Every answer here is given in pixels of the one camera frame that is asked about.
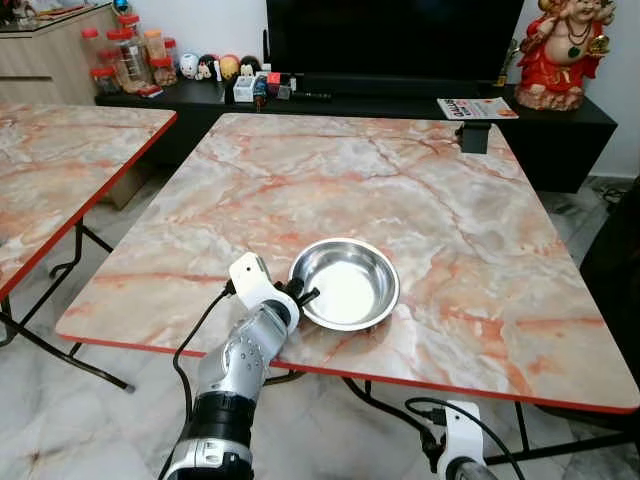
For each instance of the large steel bowl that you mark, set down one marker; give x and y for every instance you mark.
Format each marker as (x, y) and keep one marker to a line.
(350, 290)

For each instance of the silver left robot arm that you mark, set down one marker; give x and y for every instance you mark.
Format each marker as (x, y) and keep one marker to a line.
(228, 385)

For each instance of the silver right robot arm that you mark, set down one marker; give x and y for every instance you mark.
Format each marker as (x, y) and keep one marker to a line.
(472, 473)

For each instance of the marble folding table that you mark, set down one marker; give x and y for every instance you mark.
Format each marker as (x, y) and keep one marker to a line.
(420, 200)
(70, 160)

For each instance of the white desk organiser box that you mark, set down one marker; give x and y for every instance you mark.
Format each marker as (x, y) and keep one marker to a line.
(245, 90)

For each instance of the black round figurine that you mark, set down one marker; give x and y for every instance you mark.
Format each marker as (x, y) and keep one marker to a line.
(250, 67)

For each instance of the black table clamp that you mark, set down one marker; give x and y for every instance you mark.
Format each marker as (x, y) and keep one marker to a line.
(475, 138)

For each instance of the yellow round figurine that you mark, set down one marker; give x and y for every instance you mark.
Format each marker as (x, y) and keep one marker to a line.
(229, 67)

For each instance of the black-haired round figurine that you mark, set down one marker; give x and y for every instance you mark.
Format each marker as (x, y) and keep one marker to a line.
(207, 68)

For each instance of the white round figurine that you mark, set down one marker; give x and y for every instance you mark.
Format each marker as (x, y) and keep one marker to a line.
(189, 66)

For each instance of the white and orange magazine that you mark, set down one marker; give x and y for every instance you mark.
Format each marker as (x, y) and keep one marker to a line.
(478, 108)

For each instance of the black television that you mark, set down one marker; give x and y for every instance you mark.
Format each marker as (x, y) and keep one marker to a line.
(395, 40)

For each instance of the orange-filled plastic jar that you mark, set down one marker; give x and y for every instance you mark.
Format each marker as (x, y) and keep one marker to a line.
(153, 45)

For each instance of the tall red-lidded jar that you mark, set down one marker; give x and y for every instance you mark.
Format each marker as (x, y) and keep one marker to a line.
(128, 58)

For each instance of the wooden drawer cabinet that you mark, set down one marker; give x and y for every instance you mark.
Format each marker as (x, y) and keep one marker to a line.
(40, 60)

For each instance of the red laughing Buddha statue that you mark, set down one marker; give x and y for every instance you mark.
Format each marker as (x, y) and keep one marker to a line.
(562, 60)

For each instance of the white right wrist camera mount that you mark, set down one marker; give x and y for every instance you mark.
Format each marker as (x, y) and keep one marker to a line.
(463, 432)

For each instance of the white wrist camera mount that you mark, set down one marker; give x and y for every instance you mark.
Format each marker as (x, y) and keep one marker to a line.
(463, 432)
(250, 280)

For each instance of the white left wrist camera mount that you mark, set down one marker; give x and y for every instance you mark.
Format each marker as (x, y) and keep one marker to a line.
(250, 280)

